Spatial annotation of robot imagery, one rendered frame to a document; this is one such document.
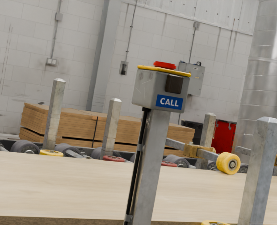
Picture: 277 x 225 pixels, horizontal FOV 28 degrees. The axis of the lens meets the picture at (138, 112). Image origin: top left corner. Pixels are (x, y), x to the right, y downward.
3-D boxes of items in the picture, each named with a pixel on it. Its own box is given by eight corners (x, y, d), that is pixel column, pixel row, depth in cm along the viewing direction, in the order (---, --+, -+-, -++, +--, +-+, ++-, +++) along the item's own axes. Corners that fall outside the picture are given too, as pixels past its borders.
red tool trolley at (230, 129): (254, 172, 981) (262, 126, 977) (224, 170, 934) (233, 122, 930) (233, 165, 1019) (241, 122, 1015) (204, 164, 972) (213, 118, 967)
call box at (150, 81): (184, 118, 96) (192, 73, 96) (149, 113, 93) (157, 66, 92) (162, 112, 102) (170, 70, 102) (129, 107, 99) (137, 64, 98)
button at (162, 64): (179, 75, 96) (181, 65, 96) (159, 71, 94) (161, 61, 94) (167, 73, 100) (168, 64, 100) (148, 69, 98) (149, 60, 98)
